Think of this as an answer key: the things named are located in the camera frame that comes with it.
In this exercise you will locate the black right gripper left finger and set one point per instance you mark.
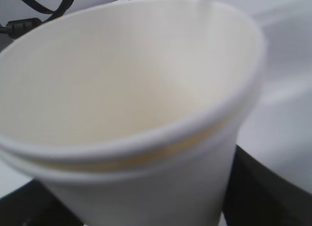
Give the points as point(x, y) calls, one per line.
point(33, 205)

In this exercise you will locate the white paper cup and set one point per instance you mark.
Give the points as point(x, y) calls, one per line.
point(129, 112)

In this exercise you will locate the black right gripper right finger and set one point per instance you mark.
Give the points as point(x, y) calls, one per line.
point(256, 196)

